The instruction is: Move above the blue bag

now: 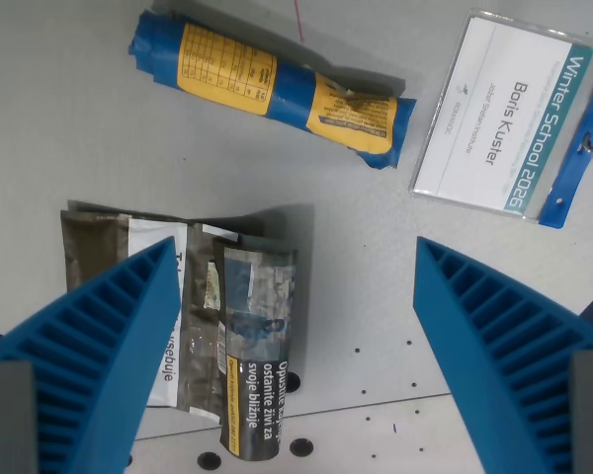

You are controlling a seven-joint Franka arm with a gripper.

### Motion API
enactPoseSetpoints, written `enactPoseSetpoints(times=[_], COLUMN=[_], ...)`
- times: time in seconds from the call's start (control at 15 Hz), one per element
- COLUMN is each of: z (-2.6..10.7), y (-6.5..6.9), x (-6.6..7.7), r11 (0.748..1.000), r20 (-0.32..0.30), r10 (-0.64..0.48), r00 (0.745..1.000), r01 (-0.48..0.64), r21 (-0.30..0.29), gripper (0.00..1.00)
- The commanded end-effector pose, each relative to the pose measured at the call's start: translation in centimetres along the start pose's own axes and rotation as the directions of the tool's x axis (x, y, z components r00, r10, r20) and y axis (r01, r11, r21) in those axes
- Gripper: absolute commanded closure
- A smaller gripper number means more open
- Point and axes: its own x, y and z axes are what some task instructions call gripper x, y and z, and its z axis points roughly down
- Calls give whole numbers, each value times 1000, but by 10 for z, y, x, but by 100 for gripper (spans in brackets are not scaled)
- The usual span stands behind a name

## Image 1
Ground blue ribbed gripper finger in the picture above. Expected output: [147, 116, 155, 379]
[413, 236, 593, 474]
[0, 235, 183, 474]

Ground rolled blue bag yellow label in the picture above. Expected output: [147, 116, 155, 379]
[127, 8, 418, 171]

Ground olive tobacco pouch with warning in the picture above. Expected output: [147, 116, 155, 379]
[60, 199, 298, 463]

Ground white name badge card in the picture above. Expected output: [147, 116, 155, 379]
[407, 8, 593, 222]

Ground blue lanyard strap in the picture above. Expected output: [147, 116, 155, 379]
[538, 39, 593, 230]

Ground thin red string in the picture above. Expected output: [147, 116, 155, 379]
[293, 0, 306, 44]

